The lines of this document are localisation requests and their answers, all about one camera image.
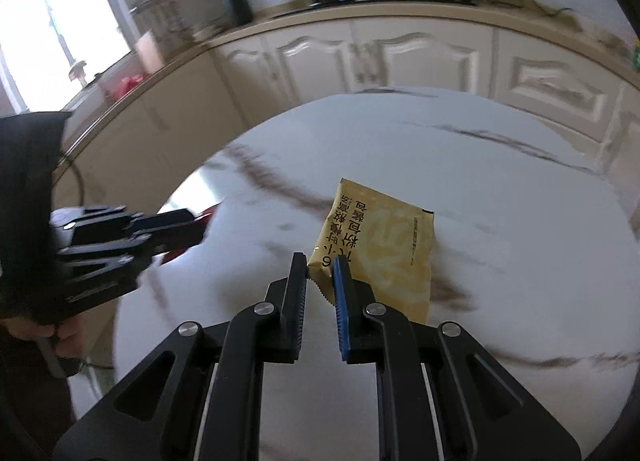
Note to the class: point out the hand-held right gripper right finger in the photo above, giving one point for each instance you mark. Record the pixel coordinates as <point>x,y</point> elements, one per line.
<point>341,311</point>

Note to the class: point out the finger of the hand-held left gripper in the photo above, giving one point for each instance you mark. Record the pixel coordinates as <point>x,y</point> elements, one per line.
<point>165,226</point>
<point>110,271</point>

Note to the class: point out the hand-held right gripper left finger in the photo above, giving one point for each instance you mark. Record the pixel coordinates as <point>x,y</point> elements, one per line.
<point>300,301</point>

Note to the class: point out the red wrapper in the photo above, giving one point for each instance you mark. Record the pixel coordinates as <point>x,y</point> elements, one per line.
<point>207,213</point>

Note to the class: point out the yellow packet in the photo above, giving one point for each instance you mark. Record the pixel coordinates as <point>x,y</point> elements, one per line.
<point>385,251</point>

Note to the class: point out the person's left hand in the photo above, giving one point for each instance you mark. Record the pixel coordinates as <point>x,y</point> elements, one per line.
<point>70,336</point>

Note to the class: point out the red plastic item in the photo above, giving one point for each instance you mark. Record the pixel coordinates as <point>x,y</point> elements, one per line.
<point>127,86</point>

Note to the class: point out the kitchen window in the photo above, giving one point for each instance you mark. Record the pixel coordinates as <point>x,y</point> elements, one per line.
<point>75,26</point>

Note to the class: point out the black knife block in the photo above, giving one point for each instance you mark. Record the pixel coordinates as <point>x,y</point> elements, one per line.
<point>239,6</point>

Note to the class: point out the cream kitchen cabinets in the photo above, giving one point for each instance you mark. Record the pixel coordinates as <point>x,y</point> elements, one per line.
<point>400,56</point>

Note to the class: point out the group of condiment bottles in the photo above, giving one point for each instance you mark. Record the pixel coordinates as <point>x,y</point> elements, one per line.
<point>635,51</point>

